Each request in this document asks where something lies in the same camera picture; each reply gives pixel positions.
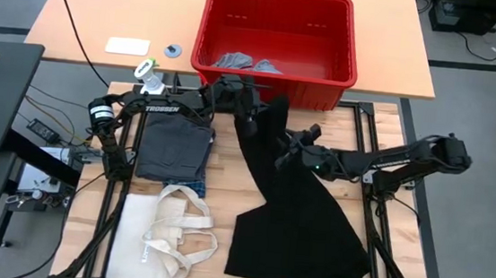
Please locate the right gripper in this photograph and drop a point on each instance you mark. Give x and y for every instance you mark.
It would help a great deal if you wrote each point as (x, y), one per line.
(320, 161)

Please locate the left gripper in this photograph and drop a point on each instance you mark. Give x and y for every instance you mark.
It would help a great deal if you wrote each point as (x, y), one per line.
(225, 94)

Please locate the red plastic laundry bin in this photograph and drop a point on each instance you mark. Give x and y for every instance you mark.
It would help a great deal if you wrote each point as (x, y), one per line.
(315, 95)

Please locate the dark grey garment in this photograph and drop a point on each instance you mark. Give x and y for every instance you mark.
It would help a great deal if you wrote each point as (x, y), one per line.
(175, 150)

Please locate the black garment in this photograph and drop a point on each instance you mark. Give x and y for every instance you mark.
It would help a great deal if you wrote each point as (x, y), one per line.
(302, 234)

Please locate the blue plaid pajama pants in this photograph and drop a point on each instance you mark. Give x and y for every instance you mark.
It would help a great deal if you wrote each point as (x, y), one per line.
(194, 187)

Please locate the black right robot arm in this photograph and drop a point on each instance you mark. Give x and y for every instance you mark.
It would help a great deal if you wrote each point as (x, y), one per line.
(408, 159)

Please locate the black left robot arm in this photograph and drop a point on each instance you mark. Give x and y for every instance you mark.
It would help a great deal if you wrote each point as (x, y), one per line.
(162, 109)

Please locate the white spray bottle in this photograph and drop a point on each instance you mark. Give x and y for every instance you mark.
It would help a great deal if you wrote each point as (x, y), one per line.
(149, 81)

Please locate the white rectangular pad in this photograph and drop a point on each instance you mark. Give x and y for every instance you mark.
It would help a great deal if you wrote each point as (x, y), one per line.
(127, 46)

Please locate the cream canvas tote bag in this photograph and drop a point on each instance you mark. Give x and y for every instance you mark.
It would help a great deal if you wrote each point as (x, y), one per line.
(140, 237)

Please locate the light wooden desk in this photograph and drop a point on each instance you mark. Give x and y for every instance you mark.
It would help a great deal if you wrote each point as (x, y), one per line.
(129, 2)

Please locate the black power brick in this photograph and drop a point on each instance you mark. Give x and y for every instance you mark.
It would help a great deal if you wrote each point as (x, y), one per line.
(41, 130)

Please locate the white electronics box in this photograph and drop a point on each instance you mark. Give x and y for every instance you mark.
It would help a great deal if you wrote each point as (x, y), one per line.
(35, 179)

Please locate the black computer tower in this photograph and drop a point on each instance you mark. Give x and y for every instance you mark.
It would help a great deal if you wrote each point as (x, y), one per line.
(470, 14)

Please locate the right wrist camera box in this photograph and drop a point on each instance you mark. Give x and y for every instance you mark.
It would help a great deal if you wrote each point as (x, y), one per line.
(311, 133)

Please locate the black aluminium table frame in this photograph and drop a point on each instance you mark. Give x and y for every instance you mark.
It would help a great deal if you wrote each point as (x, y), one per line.
(361, 135)

